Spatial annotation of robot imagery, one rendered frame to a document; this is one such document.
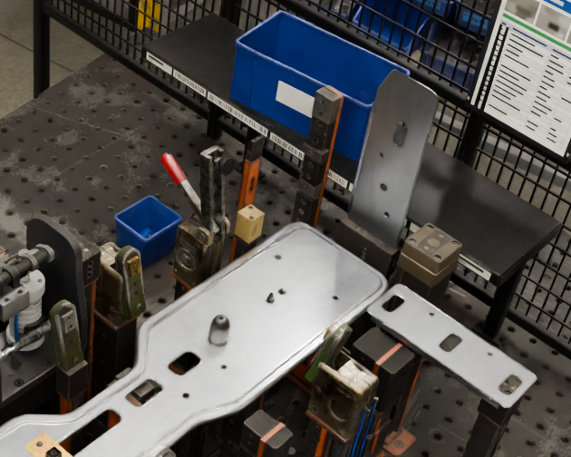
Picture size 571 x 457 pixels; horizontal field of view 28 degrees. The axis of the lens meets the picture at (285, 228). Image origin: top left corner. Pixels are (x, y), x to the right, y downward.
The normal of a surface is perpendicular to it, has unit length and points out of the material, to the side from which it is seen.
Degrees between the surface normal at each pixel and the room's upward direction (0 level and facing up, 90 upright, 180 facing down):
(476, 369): 0
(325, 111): 90
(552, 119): 90
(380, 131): 90
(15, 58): 0
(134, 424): 0
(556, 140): 90
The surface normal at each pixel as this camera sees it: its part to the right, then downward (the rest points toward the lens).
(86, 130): 0.14, -0.74
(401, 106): -0.65, 0.44
